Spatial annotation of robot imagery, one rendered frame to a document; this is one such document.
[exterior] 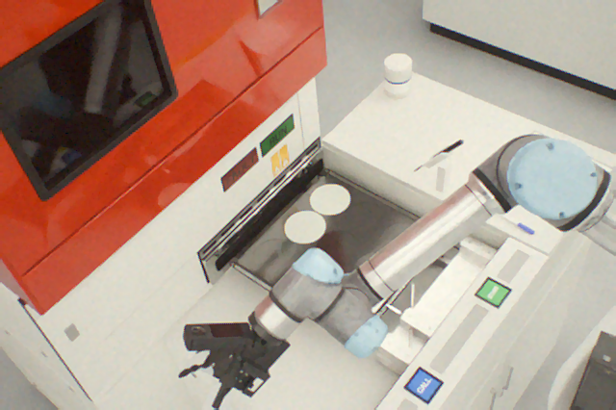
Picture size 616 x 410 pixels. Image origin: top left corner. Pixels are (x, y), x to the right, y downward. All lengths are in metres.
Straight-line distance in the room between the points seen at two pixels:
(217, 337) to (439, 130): 0.91
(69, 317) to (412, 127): 0.95
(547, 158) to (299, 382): 0.76
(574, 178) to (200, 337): 0.63
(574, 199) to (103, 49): 0.74
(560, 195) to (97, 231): 0.77
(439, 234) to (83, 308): 0.70
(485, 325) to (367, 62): 2.26
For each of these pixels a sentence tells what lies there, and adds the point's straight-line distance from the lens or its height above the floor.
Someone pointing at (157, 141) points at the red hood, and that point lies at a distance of 1.31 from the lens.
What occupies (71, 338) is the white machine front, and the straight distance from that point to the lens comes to 1.50.
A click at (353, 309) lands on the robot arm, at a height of 1.25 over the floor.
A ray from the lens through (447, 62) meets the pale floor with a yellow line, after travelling 3.60.
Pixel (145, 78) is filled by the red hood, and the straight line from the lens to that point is 1.25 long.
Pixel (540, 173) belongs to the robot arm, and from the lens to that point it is 1.15.
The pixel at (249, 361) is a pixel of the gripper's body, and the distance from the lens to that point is 1.24.
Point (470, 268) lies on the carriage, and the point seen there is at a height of 0.88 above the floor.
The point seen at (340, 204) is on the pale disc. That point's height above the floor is 0.90.
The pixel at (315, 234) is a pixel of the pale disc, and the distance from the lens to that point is 1.73.
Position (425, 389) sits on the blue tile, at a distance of 1.45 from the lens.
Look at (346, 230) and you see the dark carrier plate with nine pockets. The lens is 1.74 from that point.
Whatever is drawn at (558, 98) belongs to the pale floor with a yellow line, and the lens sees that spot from 3.46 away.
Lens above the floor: 2.27
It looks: 50 degrees down
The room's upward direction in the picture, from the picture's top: 9 degrees counter-clockwise
